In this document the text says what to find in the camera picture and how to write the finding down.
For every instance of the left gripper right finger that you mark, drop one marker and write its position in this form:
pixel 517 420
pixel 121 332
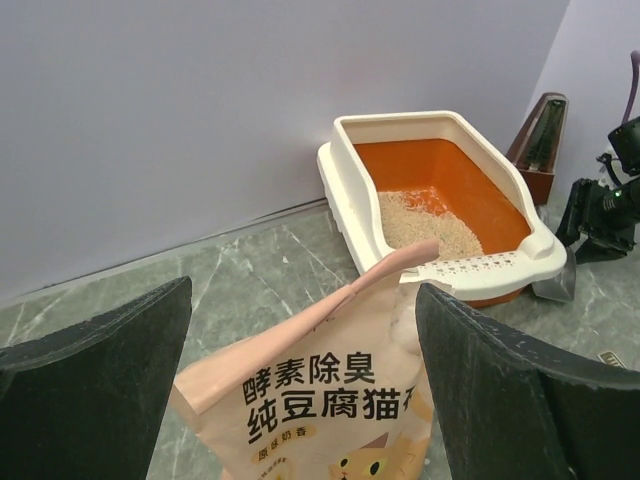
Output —
pixel 511 406

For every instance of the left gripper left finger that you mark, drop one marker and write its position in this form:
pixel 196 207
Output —
pixel 87 401

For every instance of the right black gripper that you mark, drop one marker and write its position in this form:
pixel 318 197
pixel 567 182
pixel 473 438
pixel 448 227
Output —
pixel 609 216

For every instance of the metal litter scoop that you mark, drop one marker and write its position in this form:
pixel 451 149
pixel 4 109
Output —
pixel 560 288

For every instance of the peach cat litter bag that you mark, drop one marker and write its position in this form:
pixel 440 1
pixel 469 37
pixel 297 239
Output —
pixel 338 391

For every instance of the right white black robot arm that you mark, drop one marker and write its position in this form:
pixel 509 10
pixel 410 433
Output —
pixel 623 164

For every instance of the beige litter granules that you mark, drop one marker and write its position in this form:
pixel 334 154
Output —
pixel 411 216

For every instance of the white orange litter box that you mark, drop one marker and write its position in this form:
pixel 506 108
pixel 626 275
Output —
pixel 397 178

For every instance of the brown wooden metronome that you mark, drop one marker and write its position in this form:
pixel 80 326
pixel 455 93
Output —
pixel 536 146

